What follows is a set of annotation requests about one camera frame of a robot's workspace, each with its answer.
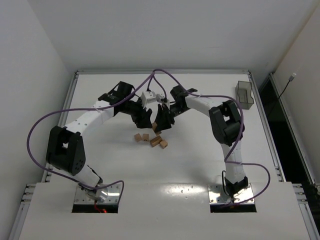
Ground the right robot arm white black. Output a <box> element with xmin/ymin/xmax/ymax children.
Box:
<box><xmin>154</xmin><ymin>85</ymin><xmax>249</xmax><ymax>198</ymax></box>

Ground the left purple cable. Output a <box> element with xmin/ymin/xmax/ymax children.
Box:
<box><xmin>26</xmin><ymin>71</ymin><xmax>156</xmax><ymax>198</ymax></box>

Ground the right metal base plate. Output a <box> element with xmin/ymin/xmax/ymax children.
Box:
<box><xmin>207</xmin><ymin>184</ymin><xmax>255</xmax><ymax>206</ymax></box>

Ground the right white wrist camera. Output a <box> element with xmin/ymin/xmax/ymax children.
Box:
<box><xmin>156</xmin><ymin>93</ymin><xmax>170</xmax><ymax>104</ymax></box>

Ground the light wood cube right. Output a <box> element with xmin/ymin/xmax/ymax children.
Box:
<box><xmin>159</xmin><ymin>140</ymin><xmax>168</xmax><ymax>149</ymax></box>

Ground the black wall cable with plug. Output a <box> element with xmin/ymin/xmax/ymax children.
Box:
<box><xmin>264</xmin><ymin>72</ymin><xmax>297</xmax><ymax>118</ymax></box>

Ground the light wood cube with letter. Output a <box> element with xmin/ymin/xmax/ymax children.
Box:
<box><xmin>142</xmin><ymin>133</ymin><xmax>150</xmax><ymax>142</ymax></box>

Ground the metal base plate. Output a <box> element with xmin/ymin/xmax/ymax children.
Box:
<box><xmin>207</xmin><ymin>184</ymin><xmax>255</xmax><ymax>206</ymax></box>
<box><xmin>74</xmin><ymin>184</ymin><xmax>122</xmax><ymax>205</ymax></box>

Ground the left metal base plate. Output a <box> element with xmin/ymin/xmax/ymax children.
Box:
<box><xmin>74</xmin><ymin>184</ymin><xmax>122</xmax><ymax>205</ymax></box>

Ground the long dark wood block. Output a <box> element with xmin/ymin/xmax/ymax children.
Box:
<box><xmin>152</xmin><ymin>122</ymin><xmax>162</xmax><ymax>136</ymax></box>

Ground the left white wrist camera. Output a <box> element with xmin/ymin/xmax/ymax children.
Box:
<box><xmin>140</xmin><ymin>91</ymin><xmax>157</xmax><ymax>107</ymax></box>

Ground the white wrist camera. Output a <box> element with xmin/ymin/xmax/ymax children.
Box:
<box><xmin>156</xmin><ymin>93</ymin><xmax>170</xmax><ymax>104</ymax></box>
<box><xmin>140</xmin><ymin>91</ymin><xmax>157</xmax><ymax>107</ymax></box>

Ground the aluminium table frame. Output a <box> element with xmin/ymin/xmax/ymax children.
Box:
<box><xmin>9</xmin><ymin>69</ymin><xmax>320</xmax><ymax>240</ymax></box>

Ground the grey translucent plastic bin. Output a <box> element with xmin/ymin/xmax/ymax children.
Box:
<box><xmin>235</xmin><ymin>81</ymin><xmax>255</xmax><ymax>110</ymax></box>

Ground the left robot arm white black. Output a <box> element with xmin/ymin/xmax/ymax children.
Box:
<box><xmin>46</xmin><ymin>81</ymin><xmax>152</xmax><ymax>191</ymax></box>

